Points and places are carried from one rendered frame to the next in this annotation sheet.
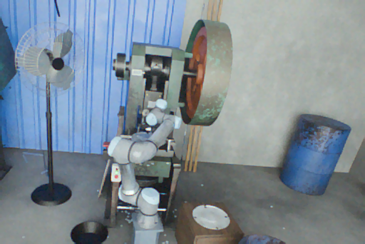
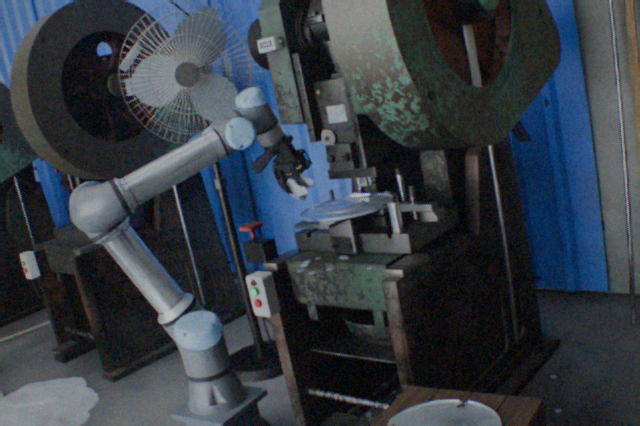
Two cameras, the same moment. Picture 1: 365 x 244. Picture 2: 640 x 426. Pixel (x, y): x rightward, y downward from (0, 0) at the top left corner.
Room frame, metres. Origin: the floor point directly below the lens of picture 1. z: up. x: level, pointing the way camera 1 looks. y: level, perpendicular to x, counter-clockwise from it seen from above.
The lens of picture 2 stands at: (0.76, -1.46, 1.22)
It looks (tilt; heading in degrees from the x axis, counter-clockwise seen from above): 12 degrees down; 51
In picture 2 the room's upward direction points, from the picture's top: 12 degrees counter-clockwise
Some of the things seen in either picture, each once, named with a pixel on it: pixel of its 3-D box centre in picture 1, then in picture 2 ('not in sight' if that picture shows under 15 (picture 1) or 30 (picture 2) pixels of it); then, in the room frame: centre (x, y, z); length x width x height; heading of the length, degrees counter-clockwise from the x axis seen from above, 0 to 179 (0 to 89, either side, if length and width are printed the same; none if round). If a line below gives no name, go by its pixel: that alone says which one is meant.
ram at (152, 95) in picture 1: (151, 106); (347, 119); (2.21, 0.10, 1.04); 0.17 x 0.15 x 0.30; 8
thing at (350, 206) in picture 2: (148, 139); (346, 206); (2.13, 0.09, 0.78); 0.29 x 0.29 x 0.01
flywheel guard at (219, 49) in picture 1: (194, 72); (446, 2); (2.41, -0.21, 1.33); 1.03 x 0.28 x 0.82; 8
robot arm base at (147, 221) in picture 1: (147, 215); (213, 384); (1.50, 0.00, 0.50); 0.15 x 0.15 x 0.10
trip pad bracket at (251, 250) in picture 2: (108, 160); (264, 265); (1.98, 0.38, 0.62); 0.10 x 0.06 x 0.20; 98
